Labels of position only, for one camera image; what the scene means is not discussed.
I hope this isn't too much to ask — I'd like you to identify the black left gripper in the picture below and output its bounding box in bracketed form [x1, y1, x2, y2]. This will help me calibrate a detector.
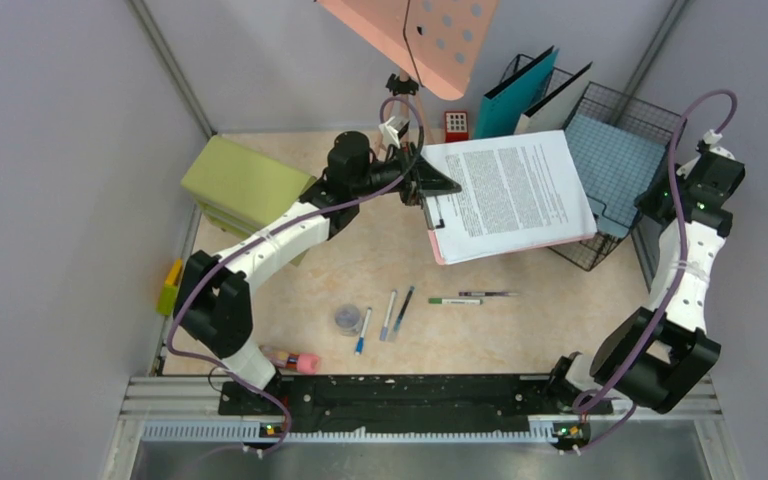
[352, 140, 461, 206]

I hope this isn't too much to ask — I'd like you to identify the pink clipboard with papers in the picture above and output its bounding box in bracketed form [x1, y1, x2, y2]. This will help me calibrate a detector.
[422, 130, 597, 265]

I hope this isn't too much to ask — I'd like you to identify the teal file folder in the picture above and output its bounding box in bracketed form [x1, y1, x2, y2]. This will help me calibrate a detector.
[473, 46, 559, 139]

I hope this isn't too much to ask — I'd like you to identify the grey white file folder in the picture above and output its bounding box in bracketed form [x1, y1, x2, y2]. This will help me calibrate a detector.
[514, 62, 593, 134]

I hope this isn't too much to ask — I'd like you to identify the light blue clipboard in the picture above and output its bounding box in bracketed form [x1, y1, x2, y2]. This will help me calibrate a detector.
[564, 114, 665, 238]

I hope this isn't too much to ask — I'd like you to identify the black wire mesh file rack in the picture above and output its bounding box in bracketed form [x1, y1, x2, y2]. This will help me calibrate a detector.
[474, 46, 678, 271]

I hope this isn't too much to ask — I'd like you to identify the green metal drawer box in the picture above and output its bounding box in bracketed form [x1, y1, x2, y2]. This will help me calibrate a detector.
[181, 135, 315, 254]

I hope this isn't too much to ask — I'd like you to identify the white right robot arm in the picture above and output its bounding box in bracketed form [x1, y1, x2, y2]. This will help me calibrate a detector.
[546, 144, 746, 413]

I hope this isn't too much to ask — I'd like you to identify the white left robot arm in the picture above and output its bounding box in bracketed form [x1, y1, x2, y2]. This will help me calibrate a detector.
[170, 131, 462, 414]

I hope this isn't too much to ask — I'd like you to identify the red white small box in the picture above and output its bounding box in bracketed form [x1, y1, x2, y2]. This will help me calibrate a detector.
[444, 110, 470, 143]

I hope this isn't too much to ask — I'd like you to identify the dark purple pen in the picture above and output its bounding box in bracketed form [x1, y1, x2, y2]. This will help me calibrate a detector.
[458, 291, 519, 298]

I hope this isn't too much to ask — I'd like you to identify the green white marker pen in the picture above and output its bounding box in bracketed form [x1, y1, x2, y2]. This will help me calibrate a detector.
[428, 297, 484, 305]

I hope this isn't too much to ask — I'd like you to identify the teal gel pen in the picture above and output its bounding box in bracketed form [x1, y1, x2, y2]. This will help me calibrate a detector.
[389, 285, 415, 342]

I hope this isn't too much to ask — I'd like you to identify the pink perforated board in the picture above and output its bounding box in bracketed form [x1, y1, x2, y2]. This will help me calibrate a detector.
[320, 0, 499, 101]

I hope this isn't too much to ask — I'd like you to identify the grey white marker pen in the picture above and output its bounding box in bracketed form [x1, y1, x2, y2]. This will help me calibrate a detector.
[379, 289, 398, 342]

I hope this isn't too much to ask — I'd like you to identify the clear jar of paperclips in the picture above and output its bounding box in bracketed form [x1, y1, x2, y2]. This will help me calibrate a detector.
[334, 304, 362, 337]

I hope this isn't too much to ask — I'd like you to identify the blue white marker pen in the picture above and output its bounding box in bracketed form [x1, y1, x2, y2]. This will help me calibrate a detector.
[354, 307, 373, 356]

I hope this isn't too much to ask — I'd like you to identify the pink capped tube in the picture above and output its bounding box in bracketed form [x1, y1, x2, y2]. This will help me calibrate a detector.
[260, 346, 320, 375]

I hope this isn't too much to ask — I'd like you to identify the yellow green toy block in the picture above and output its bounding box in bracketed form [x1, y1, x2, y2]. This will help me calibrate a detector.
[155, 258, 183, 316]

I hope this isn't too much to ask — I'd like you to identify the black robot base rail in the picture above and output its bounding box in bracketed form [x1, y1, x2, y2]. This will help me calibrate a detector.
[218, 374, 580, 434]

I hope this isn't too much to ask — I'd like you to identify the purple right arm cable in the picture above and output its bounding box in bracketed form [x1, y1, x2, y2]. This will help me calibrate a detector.
[556, 89, 740, 455]

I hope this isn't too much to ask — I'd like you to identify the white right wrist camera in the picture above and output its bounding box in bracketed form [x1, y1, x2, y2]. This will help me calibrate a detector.
[676, 129, 736, 179]

